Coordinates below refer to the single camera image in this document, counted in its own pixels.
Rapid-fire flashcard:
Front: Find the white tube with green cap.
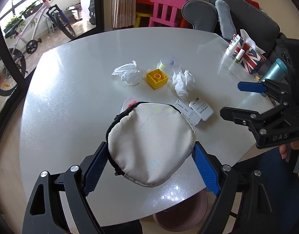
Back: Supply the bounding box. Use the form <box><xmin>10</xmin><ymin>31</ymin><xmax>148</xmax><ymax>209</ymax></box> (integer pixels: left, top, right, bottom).
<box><xmin>234</xmin><ymin>49</ymin><xmax>245</xmax><ymax>65</ymax></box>

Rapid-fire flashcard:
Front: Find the striped pink curtain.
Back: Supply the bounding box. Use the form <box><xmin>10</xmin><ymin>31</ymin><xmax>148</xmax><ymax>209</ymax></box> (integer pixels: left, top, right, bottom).
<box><xmin>112</xmin><ymin>0</ymin><xmax>140</xmax><ymax>28</ymax></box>

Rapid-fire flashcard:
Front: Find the red child table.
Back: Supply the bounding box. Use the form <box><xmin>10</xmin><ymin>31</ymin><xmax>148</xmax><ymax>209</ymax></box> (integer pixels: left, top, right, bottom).
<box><xmin>136</xmin><ymin>0</ymin><xmax>152</xmax><ymax>14</ymax></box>

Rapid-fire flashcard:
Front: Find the balcony planter with plants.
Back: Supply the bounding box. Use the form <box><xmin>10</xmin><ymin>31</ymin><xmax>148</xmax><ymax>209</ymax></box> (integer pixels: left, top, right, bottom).
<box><xmin>21</xmin><ymin>2</ymin><xmax>42</xmax><ymax>19</ymax></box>
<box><xmin>4</xmin><ymin>17</ymin><xmax>25</xmax><ymax>33</ymax></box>

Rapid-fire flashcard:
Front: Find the white tissue sheet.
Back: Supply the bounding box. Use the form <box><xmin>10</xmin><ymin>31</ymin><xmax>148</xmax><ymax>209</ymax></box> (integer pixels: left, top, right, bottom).
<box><xmin>240</xmin><ymin>29</ymin><xmax>266</xmax><ymax>54</ymax></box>

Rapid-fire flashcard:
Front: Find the round lid with pink spot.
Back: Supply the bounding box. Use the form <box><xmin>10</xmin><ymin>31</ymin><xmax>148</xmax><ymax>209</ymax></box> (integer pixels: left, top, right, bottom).
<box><xmin>122</xmin><ymin>97</ymin><xmax>150</xmax><ymax>114</ymax></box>

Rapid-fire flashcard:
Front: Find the clear round plastic lid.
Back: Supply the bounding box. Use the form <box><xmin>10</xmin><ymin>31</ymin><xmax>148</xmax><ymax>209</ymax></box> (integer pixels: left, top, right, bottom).
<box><xmin>156</xmin><ymin>56</ymin><xmax>183</xmax><ymax>71</ymax></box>

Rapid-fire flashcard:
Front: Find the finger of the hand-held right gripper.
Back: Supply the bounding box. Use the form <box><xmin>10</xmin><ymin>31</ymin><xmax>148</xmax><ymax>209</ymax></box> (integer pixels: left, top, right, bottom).
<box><xmin>220</xmin><ymin>102</ymin><xmax>299</xmax><ymax>150</ymax></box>
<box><xmin>238</xmin><ymin>79</ymin><xmax>291</xmax><ymax>103</ymax></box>

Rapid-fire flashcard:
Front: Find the person's right leg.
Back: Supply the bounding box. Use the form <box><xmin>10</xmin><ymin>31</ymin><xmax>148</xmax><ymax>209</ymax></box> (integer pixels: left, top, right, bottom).
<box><xmin>234</xmin><ymin>149</ymin><xmax>299</xmax><ymax>227</ymax></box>

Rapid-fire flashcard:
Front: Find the teal bottle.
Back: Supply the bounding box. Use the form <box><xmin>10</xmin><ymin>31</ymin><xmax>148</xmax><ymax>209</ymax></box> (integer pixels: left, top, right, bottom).
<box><xmin>260</xmin><ymin>58</ymin><xmax>288</xmax><ymax>82</ymax></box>

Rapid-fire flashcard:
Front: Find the grey padded chair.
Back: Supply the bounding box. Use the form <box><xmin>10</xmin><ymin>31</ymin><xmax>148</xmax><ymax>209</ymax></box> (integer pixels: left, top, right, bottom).
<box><xmin>182</xmin><ymin>0</ymin><xmax>219</xmax><ymax>33</ymax></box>

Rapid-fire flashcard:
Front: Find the pink waste bin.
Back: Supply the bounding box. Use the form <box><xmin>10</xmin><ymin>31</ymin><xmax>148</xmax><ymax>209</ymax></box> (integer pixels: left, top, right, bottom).
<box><xmin>153</xmin><ymin>191</ymin><xmax>209</xmax><ymax>232</ymax></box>

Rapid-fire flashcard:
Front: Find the yellow toy building block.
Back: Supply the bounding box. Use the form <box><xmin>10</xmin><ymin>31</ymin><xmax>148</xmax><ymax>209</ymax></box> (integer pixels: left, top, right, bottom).
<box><xmin>146</xmin><ymin>69</ymin><xmax>169</xmax><ymax>90</ymax></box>

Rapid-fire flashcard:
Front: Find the person's right hand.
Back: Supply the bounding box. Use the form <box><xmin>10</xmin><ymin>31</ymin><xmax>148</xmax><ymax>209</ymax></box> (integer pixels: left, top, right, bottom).
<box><xmin>279</xmin><ymin>140</ymin><xmax>299</xmax><ymax>162</ymax></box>

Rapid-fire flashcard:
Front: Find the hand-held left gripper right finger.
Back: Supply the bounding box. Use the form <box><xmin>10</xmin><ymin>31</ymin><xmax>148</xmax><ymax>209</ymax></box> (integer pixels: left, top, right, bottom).
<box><xmin>191</xmin><ymin>141</ymin><xmax>277</xmax><ymax>234</ymax></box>

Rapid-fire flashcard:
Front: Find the white bicycle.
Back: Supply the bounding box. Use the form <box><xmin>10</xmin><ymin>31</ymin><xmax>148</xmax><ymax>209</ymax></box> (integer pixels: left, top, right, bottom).
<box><xmin>0</xmin><ymin>0</ymin><xmax>78</xmax><ymax>97</ymax></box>

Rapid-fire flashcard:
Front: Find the flag print tissue box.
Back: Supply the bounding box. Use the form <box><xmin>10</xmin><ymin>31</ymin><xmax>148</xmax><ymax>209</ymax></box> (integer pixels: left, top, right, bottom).
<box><xmin>234</xmin><ymin>36</ymin><xmax>267</xmax><ymax>74</ymax></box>

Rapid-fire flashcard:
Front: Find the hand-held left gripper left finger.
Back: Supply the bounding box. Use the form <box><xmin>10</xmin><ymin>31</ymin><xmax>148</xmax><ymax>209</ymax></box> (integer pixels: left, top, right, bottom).
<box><xmin>22</xmin><ymin>141</ymin><xmax>108</xmax><ymax>234</ymax></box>

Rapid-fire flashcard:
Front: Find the pink child chair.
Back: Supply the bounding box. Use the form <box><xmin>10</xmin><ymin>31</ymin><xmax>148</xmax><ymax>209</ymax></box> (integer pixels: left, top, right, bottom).
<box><xmin>149</xmin><ymin>0</ymin><xmax>189</xmax><ymax>28</ymax></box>

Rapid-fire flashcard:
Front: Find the white charger adapter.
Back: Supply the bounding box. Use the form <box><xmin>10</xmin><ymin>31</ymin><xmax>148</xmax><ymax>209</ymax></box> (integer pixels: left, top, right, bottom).
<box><xmin>189</xmin><ymin>97</ymin><xmax>214</xmax><ymax>121</ymax></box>

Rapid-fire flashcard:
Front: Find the light grey cushion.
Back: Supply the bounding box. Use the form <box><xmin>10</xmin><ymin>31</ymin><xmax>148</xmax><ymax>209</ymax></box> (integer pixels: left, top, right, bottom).
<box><xmin>215</xmin><ymin>0</ymin><xmax>237</xmax><ymax>38</ymax></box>

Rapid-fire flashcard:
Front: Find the dark grey sofa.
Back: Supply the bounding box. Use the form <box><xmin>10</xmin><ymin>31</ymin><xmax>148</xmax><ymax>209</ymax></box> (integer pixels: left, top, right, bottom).
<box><xmin>210</xmin><ymin>0</ymin><xmax>280</xmax><ymax>56</ymax></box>

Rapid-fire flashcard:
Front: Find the dark folded stroller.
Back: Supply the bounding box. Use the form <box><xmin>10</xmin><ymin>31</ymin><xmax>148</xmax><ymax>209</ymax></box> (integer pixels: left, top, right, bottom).
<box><xmin>87</xmin><ymin>0</ymin><xmax>97</xmax><ymax>25</ymax></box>

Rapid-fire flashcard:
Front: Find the yellow stool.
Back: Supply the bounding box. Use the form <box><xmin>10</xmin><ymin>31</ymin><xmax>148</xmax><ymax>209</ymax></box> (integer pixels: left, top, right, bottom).
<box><xmin>134</xmin><ymin>12</ymin><xmax>152</xmax><ymax>28</ymax></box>

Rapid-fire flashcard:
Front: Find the white card box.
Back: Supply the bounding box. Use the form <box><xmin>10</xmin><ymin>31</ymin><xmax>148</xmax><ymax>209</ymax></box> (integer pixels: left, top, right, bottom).
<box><xmin>173</xmin><ymin>100</ymin><xmax>201</xmax><ymax>127</ymax></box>

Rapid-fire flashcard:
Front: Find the beige zip pouch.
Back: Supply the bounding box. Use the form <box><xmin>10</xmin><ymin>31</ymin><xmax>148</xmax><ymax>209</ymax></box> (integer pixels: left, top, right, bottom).
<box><xmin>105</xmin><ymin>102</ymin><xmax>197</xmax><ymax>188</ymax></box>

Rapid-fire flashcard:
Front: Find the laundry basket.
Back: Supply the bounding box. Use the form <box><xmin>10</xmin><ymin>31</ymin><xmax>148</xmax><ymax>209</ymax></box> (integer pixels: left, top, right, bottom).
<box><xmin>66</xmin><ymin>5</ymin><xmax>83</xmax><ymax>21</ymax></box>

